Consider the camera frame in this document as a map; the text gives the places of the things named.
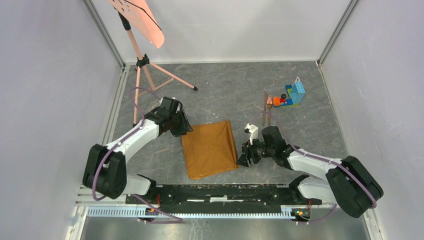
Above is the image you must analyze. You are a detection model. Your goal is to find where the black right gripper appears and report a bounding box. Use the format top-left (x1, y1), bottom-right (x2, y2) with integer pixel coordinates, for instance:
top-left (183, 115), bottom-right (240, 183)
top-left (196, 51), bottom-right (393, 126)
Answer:
top-left (235, 135), bottom-right (275, 168)

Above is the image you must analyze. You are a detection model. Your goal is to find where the orange cloth napkin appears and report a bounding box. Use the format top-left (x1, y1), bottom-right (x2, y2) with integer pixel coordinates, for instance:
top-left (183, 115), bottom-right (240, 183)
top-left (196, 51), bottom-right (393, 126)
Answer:
top-left (181, 120), bottom-right (239, 180)

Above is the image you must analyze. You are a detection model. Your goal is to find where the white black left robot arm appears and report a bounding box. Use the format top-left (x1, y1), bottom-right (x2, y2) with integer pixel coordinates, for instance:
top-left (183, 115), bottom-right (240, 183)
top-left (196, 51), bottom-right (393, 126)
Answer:
top-left (82, 97), bottom-right (193, 204)

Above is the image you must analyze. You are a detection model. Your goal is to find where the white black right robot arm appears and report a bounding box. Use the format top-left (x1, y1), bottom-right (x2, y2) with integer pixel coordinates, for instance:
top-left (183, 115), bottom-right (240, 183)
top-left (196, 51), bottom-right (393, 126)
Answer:
top-left (236, 124), bottom-right (384, 218)

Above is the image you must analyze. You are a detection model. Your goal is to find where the colourful toy brick build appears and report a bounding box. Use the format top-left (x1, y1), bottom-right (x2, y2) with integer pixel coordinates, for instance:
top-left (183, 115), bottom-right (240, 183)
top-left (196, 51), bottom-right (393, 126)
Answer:
top-left (272, 76), bottom-right (306, 108)

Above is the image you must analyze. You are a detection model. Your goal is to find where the pink music stand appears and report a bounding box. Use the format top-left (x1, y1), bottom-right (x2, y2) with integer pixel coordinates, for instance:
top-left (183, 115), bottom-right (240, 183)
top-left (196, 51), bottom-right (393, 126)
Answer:
top-left (107, 0), bottom-right (200, 128)

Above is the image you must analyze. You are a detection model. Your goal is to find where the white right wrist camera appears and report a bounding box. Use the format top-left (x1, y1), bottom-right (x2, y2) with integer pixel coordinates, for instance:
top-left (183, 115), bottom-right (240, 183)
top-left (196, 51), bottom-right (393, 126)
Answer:
top-left (244, 123), bottom-right (259, 145)

